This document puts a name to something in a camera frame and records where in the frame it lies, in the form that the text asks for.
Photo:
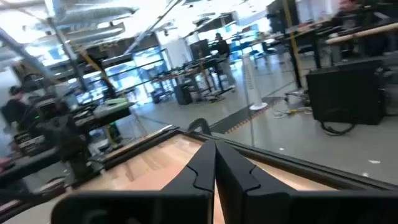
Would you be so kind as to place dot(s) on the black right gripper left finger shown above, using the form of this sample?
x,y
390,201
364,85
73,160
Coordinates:
x,y
186,202

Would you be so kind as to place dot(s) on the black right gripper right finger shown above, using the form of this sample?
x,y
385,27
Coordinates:
x,y
248,202

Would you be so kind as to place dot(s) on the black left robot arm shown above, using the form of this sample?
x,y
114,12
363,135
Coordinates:
x,y
70,146

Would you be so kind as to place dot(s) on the wooden work table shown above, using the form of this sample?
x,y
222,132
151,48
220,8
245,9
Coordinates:
x,y
311,169

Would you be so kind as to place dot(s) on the black bin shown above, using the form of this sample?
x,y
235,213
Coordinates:
x,y
183,94

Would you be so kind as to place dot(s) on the white tower fan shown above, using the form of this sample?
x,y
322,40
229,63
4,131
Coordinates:
x,y
253,84

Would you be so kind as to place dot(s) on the cluttered black workbench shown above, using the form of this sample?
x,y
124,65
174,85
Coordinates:
x,y
102,110

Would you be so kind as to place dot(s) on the black computer tower case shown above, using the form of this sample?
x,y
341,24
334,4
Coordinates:
x,y
345,93

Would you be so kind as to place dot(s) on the person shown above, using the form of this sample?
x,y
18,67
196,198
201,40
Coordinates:
x,y
348,9
14,107
222,46

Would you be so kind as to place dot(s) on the yellow vertical pole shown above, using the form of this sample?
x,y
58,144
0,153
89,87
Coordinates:
x,y
292,40

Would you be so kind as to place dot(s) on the wooden-top workbench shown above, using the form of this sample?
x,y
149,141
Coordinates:
x,y
357,33

